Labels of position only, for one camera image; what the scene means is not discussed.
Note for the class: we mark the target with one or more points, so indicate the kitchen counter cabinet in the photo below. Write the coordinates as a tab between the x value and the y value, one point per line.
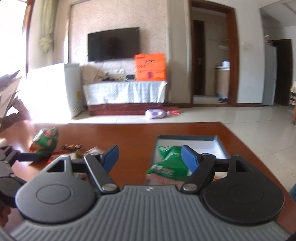
222	81

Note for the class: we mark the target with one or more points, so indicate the tv cabinet with cloth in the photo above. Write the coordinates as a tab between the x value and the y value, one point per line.
126	98

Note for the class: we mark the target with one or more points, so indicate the silver refrigerator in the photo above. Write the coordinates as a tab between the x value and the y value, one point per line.
270	75

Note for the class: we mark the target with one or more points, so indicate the black wall television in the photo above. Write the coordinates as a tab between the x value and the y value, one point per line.
113	44

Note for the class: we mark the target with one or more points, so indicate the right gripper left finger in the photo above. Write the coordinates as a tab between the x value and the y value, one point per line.
99	166

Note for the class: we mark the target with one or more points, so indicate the round green chip bag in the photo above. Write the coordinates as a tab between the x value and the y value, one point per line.
45	142

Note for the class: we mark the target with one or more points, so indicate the white air conditioner unit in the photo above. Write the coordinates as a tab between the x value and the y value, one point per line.
74	88

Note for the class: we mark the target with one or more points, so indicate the tied beige curtain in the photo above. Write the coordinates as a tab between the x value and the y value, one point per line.
48	18

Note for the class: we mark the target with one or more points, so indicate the person left hand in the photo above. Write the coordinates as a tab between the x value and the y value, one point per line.
5	211

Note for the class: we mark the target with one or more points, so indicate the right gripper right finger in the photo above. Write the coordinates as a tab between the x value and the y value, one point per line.
201	166

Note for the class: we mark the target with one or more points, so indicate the grey shallow tray box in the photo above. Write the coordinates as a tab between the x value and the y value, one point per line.
201	144

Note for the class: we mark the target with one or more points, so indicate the green snack bag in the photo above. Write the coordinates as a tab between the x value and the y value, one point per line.
171	165

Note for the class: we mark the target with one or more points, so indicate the purple white floor object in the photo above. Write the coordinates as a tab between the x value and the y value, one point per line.
155	113

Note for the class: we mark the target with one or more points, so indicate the orange cardboard box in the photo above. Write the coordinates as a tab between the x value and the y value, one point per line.
150	67

